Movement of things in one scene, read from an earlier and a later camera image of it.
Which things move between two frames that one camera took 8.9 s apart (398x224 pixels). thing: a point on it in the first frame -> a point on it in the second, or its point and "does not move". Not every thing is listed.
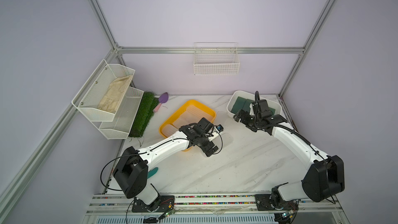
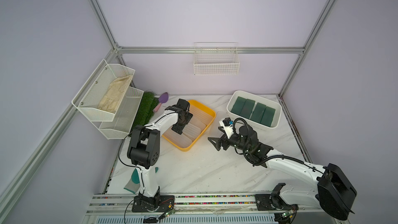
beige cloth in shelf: (111, 100) does not move
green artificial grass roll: (148, 103) does not move
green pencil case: (238, 105) does not move
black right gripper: (246, 115) -> (218, 146)
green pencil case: (246, 107) does not move
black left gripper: (205, 149) -> (179, 129)
